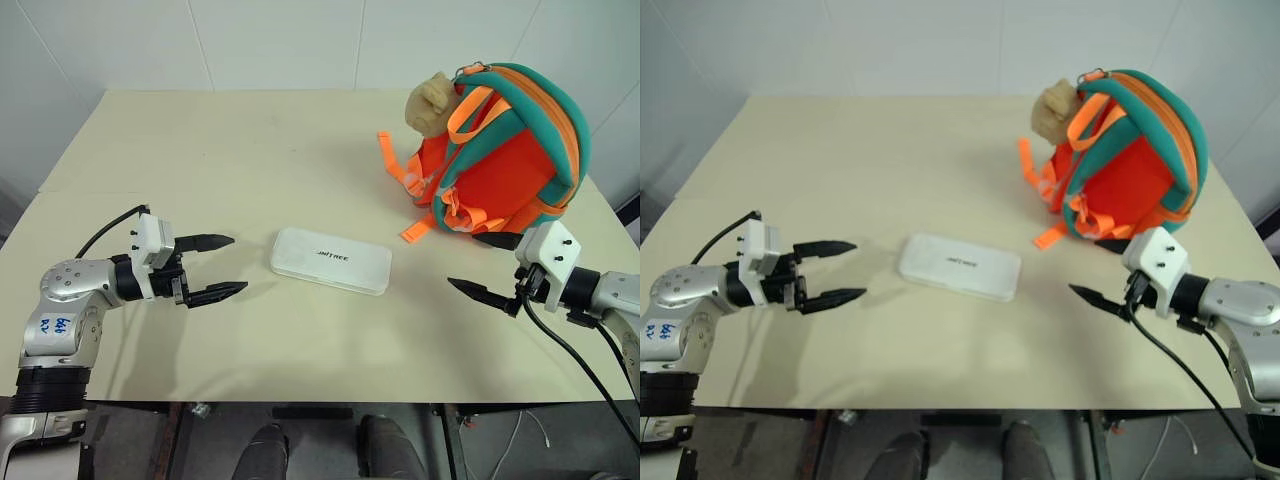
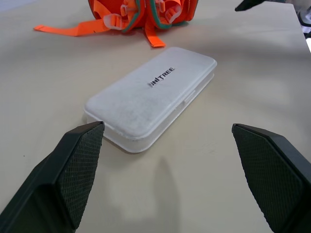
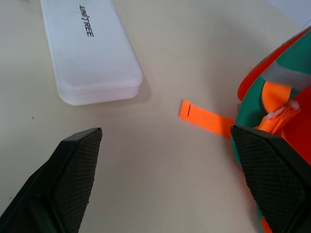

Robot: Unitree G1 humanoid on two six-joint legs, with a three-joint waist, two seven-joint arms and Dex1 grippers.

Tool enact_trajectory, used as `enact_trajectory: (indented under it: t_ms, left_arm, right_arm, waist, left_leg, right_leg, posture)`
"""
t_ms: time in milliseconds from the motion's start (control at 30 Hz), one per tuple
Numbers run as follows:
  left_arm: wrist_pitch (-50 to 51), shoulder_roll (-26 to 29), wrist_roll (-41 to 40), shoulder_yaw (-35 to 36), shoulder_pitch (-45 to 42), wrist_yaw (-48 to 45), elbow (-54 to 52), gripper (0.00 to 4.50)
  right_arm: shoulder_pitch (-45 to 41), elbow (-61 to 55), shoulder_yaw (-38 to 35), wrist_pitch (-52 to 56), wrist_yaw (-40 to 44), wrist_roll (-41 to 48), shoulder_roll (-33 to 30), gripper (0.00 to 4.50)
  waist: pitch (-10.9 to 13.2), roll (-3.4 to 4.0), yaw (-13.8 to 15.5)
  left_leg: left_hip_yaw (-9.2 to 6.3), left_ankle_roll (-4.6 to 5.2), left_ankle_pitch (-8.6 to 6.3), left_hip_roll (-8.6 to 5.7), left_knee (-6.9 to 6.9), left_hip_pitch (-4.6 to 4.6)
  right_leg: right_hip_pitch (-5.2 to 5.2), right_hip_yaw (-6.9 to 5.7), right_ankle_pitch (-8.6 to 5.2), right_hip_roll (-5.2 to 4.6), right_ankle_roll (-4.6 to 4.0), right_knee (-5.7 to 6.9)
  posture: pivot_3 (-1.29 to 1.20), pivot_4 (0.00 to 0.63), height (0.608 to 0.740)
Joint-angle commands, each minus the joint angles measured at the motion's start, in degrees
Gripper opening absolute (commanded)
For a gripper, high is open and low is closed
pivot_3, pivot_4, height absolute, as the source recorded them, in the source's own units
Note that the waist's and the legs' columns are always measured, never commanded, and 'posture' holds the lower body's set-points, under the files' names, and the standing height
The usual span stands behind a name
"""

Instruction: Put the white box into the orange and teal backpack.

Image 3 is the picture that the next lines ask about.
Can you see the teal pouch with orange zipper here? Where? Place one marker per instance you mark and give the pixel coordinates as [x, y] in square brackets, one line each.
[251, 102]

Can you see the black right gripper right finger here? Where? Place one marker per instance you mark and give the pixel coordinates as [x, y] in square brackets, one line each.
[274, 174]

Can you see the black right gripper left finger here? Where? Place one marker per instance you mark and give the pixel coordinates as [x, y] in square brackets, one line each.
[60, 184]

